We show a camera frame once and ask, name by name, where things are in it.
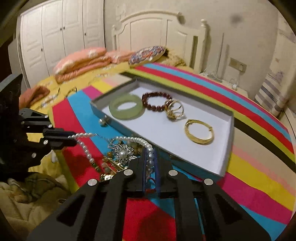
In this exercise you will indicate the grey shallow jewelry tray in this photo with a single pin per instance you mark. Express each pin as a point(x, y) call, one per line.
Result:
point(169, 136)

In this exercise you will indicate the white bed headboard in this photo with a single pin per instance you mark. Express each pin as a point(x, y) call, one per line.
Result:
point(162, 28)

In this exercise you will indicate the silver pearl brooch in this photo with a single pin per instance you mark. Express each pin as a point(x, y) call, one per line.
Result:
point(122, 152)

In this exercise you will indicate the white standing lamp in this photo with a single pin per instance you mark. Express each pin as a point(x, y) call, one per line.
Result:
point(214, 75)

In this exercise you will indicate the gold bangle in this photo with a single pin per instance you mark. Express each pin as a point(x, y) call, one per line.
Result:
point(199, 132)

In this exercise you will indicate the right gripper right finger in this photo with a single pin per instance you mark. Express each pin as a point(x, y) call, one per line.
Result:
point(203, 211)

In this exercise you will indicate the gold rings cluster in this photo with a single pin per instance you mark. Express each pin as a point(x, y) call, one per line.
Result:
point(174, 109)

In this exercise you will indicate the green jade bangle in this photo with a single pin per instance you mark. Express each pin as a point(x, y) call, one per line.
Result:
point(126, 107)

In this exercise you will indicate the round patterned cushion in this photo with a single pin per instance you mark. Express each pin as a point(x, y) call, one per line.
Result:
point(146, 55)

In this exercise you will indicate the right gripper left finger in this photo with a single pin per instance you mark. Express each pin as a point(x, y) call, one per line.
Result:
point(97, 210)

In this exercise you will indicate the white wardrobe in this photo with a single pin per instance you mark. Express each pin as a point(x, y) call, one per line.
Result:
point(52, 30)

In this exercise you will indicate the white bedside table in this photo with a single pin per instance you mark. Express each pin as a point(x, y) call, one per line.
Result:
point(233, 86)

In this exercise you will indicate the striped printed curtain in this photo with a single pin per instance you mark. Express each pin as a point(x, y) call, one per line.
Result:
point(271, 95)

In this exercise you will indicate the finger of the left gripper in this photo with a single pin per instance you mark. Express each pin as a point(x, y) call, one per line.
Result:
point(58, 138)
point(33, 121)

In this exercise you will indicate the pink folded quilt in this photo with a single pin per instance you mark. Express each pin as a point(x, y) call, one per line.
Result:
point(80, 62)

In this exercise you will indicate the wall power socket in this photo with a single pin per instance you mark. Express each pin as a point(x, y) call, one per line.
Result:
point(241, 67)

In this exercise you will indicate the tan pillow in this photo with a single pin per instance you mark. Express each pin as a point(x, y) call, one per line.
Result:
point(170, 58)

